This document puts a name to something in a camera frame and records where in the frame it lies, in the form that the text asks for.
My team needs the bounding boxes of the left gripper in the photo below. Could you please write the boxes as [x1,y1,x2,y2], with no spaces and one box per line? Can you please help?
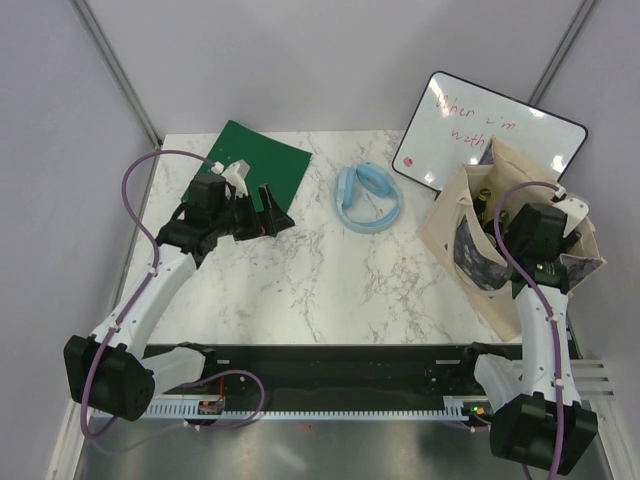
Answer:
[211,185,294,242]

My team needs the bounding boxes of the beige canvas bag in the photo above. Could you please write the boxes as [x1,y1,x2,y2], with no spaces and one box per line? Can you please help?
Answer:
[415,137,607,342]

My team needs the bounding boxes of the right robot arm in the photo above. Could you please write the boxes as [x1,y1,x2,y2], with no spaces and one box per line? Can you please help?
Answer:
[457,198,598,478]

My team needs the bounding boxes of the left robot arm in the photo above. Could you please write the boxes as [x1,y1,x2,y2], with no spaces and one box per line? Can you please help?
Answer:
[63,173,295,421]

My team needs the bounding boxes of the blue headphones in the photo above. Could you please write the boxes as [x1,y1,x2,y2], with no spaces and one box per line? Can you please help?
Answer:
[334,163,404,234]

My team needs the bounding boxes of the small whiteboard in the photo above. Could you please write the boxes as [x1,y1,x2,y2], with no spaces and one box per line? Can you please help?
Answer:
[392,71,588,192]

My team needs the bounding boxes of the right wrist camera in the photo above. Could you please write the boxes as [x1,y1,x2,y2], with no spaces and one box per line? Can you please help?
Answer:
[553,186,589,238]

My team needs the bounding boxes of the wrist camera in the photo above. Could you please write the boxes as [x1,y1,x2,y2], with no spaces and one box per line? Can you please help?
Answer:
[553,186,589,238]
[210,160,250,198]

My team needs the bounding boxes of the green ring binder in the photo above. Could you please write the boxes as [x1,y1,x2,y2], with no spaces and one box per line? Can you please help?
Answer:
[206,120,312,213]

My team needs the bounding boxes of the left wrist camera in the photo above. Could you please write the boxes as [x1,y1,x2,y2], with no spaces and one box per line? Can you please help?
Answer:
[210,160,250,198]

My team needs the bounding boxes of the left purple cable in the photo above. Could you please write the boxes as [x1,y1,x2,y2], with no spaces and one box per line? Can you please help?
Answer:
[79,149,224,440]

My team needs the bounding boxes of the white cable duct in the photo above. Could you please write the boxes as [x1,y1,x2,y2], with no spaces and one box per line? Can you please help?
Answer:
[141,395,469,422]

